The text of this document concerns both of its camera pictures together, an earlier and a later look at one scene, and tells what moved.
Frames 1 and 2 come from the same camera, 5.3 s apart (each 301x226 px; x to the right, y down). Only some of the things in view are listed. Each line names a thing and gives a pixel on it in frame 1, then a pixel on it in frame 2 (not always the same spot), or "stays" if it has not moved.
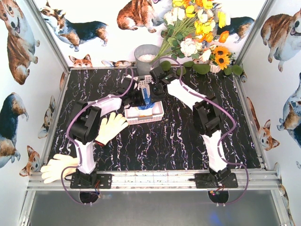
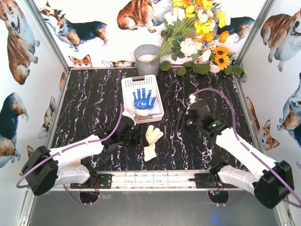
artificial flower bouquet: (192, 28) stays
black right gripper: (154, 90) to (184, 121)
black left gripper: (140, 98) to (138, 139)
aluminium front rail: (163, 181) stays
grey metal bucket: (144, 54) stays
